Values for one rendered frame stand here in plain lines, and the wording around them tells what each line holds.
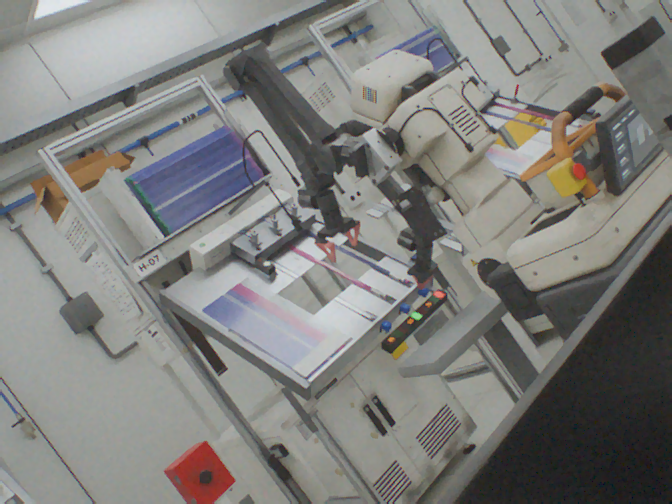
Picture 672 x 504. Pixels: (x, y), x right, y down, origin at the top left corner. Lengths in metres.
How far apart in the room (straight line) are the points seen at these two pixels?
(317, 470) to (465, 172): 1.21
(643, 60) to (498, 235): 1.45
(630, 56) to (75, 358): 3.75
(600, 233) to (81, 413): 3.04
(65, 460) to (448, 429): 2.00
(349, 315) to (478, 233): 0.72
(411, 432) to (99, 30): 3.23
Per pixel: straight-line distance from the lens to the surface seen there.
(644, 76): 0.50
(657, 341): 0.19
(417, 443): 2.85
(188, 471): 2.21
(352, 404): 2.70
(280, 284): 2.61
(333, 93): 3.67
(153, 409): 4.13
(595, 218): 1.58
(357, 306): 2.51
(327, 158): 1.92
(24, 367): 4.02
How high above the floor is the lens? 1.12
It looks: 3 degrees down
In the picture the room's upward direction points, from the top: 35 degrees counter-clockwise
